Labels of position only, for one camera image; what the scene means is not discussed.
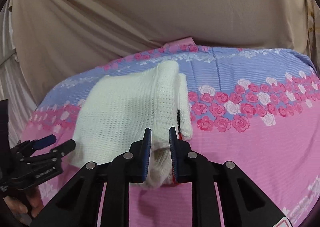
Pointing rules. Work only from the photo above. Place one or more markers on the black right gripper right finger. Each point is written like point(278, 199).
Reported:
point(222, 194)

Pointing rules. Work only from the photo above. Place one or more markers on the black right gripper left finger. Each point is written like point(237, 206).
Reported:
point(98, 195)

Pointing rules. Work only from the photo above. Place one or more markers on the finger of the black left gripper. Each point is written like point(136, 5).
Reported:
point(54, 155)
point(28, 148)

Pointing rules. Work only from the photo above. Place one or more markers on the white red black knit sweater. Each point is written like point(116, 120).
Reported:
point(118, 110)

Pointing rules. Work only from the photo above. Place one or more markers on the person's left hand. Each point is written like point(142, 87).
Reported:
point(34, 198)

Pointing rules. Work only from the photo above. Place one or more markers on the pink floral bed sheet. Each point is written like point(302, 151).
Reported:
point(256, 107)

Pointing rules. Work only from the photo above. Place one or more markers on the beige curtain backdrop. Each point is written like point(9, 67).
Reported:
point(44, 42)

